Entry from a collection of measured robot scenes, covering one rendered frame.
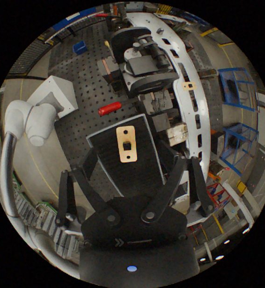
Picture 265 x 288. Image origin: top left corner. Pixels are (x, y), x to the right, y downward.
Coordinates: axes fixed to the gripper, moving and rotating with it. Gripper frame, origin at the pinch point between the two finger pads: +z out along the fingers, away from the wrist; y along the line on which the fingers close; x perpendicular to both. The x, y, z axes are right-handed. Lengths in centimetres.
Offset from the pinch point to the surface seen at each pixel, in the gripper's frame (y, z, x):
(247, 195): 647, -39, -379
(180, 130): 17.8, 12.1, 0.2
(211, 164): 60, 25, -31
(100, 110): -4.8, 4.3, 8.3
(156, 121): 8.6, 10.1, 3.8
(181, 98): 23.4, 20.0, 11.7
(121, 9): 2, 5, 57
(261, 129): 817, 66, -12
